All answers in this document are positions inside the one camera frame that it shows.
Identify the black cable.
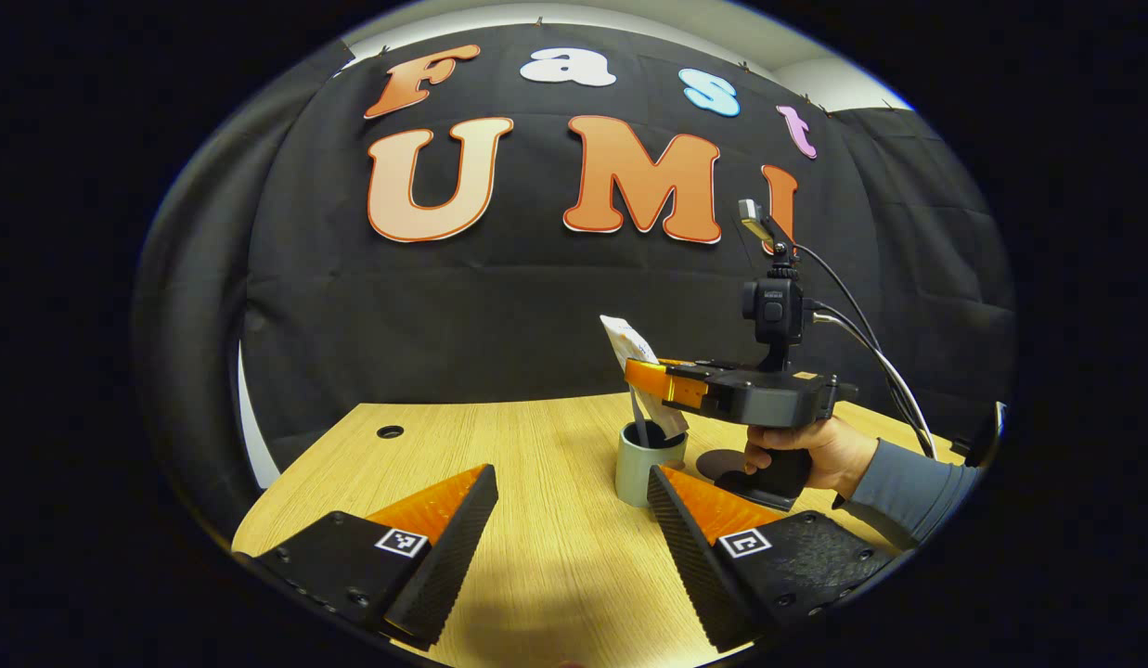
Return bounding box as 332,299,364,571
793,241,913,423

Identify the grey cable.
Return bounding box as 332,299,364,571
810,311,938,462

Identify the blue cup with wooden handle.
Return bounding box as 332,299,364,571
615,420,690,508

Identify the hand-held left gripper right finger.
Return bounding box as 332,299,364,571
646,465,918,654

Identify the white toothpaste tube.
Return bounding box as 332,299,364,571
600,315,690,442

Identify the wooden desktop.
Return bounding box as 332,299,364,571
232,390,969,668

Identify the black backdrop cloth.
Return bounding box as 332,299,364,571
133,23,1015,520

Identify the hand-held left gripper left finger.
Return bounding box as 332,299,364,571
232,464,498,650

